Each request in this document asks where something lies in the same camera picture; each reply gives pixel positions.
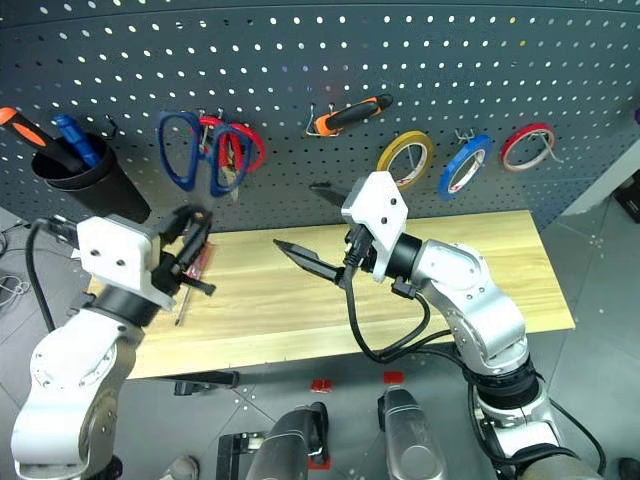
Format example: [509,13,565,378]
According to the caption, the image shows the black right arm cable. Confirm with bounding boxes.
[341,234,481,366]

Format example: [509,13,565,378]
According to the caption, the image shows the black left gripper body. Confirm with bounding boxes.
[149,204,213,297]

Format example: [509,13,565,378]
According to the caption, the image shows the grey shoe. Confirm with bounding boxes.
[158,454,202,480]

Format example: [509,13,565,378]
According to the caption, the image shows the grey rounded robot leg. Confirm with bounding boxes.
[243,401,332,480]
[376,385,447,480]

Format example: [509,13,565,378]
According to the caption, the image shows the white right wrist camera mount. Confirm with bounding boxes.
[340,170,410,284]

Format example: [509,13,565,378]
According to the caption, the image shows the black table clamp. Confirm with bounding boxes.
[172,370,242,397]

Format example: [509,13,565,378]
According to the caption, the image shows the thin floor cables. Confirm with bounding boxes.
[0,272,32,307]

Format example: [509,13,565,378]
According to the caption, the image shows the blue handled scissors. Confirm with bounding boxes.
[158,110,254,198]

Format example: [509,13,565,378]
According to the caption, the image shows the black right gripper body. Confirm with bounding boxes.
[341,223,381,287]

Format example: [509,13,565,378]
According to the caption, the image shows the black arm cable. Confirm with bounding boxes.
[24,216,81,332]
[341,234,481,366]

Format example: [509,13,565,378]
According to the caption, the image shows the red tape roll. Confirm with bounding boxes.
[500,122,556,174]

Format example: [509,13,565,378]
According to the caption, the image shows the black metal floor frame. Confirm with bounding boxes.
[216,431,269,480]

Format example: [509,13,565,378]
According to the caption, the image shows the blue tape roll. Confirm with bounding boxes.
[437,133,495,203]

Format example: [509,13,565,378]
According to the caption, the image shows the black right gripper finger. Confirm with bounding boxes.
[308,183,351,212]
[272,238,347,288]

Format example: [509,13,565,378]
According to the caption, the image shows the red handled scissors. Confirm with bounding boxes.
[197,114,267,203]

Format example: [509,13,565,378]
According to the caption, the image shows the blue handled screwdriver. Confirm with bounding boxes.
[52,113,103,170]

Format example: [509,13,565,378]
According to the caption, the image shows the orange black handled tool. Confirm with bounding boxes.
[313,93,395,138]

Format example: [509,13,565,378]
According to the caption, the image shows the dark grey perforated pegboard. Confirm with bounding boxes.
[0,0,640,236]

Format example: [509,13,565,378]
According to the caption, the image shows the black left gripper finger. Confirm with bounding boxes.
[180,273,218,298]
[172,204,214,240]

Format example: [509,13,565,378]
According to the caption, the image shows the orange black handled screwdriver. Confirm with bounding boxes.
[0,106,85,174]

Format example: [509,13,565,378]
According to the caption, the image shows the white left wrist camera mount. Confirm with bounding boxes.
[76,214,177,309]

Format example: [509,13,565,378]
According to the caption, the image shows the silver double prong peg hook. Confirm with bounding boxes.
[304,101,337,137]

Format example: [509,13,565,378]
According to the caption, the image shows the yellow tape roll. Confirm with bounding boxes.
[375,130,436,192]

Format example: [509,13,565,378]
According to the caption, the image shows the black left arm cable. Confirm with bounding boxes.
[24,216,81,332]

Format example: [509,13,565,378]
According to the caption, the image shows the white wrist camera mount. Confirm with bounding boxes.
[340,170,410,284]
[76,214,177,309]

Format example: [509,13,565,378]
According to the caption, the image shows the black box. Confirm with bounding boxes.
[611,168,640,225]

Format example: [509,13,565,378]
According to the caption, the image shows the black cup holder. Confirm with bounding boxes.
[30,131,152,226]

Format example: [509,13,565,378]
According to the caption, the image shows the red handled screwdriver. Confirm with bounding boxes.
[172,241,218,328]

